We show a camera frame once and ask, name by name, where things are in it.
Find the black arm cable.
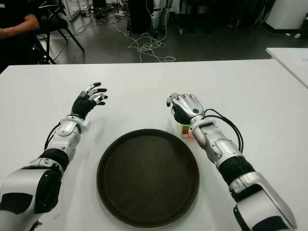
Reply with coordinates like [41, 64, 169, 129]
[44, 122, 61, 151]
[204, 108, 244, 152]

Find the black folding chair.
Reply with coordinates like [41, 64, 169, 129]
[31, 0, 85, 65]

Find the multicoloured Rubik's cube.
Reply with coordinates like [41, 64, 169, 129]
[178, 122, 194, 140]

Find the white side table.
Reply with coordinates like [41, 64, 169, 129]
[265, 47, 308, 89]

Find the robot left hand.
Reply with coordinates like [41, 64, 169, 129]
[71, 82, 108, 120]

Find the black equipment rack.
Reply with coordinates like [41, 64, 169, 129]
[226, 0, 267, 28]

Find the tangled white floor cable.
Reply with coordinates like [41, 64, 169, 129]
[115, 24, 177, 64]

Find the black cabinet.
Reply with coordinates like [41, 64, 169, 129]
[128, 0, 154, 34]

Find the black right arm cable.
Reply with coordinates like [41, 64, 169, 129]
[204, 108, 244, 152]

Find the seated person black shirt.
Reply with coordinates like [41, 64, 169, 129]
[0, 0, 41, 73]

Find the white shelf unit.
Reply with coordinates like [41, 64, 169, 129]
[61, 0, 93, 21]

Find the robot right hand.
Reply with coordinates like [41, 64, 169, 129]
[165, 92, 205, 125]

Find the white cabinet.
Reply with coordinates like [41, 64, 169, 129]
[264, 0, 308, 31]

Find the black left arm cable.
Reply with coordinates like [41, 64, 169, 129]
[44, 122, 61, 151]

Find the dark brown round plate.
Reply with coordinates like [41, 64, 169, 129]
[96, 128, 200, 228]

